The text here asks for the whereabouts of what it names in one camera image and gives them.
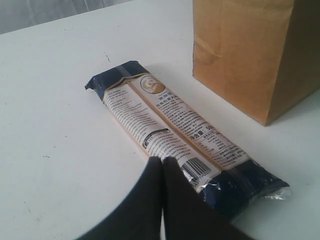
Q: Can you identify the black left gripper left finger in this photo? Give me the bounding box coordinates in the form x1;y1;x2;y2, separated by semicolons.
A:
78;156;163;240

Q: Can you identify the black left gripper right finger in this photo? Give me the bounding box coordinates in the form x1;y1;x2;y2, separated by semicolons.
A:
162;157;252;240

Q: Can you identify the brown paper bag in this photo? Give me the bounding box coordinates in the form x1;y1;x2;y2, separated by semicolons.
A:
193;0;320;126

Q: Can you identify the dark blue noodle packet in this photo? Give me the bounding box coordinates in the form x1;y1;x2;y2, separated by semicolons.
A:
85;60;290;219

